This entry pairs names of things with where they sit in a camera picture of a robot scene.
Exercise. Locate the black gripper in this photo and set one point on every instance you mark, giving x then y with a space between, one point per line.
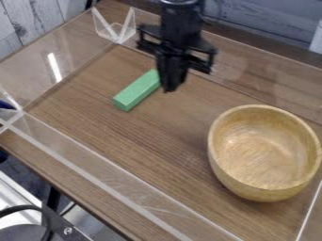
175 41

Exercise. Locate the green rectangular block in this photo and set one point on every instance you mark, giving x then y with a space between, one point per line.
138 91

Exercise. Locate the light wooden bowl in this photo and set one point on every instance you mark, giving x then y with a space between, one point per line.
263 151

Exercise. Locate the blue object at edge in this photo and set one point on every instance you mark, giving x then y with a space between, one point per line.
5 105

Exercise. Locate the clear acrylic tray enclosure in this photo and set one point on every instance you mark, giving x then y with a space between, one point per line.
135 166

